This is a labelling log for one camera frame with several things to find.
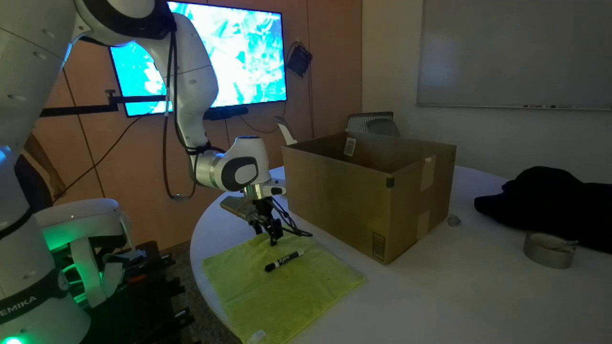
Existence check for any wall whiteboard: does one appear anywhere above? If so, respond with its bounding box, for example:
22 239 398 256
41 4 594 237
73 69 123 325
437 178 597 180
418 0 612 115

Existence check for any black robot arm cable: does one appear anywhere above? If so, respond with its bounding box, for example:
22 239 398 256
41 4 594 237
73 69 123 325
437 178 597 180
159 31 200 201

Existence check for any black equipment cart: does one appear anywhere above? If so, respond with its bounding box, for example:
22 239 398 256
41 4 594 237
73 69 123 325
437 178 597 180
83 239 198 344

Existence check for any black and white marker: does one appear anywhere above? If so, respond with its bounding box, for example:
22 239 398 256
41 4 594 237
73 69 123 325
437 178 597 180
265 249 305 275

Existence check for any yellow towel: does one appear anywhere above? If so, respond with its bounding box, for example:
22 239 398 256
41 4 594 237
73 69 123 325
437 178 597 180
202 232 370 344

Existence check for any black cloth bundle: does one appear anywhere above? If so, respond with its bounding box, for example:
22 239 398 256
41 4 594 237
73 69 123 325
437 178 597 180
473 167 612 256

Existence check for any wall television screen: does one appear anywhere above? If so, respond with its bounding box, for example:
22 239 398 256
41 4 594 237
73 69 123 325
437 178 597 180
108 0 291 121

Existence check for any black wall device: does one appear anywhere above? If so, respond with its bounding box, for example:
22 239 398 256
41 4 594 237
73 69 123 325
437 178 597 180
286 42 314 79

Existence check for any black camera boom pole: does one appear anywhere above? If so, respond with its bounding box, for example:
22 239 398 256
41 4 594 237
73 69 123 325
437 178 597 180
39 90 179 119

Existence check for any open cardboard box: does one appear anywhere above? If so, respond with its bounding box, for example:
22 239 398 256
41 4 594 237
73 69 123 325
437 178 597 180
274 115 460 266

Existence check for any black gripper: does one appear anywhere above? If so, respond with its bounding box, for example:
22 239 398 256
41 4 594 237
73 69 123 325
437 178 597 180
249 197 288 249

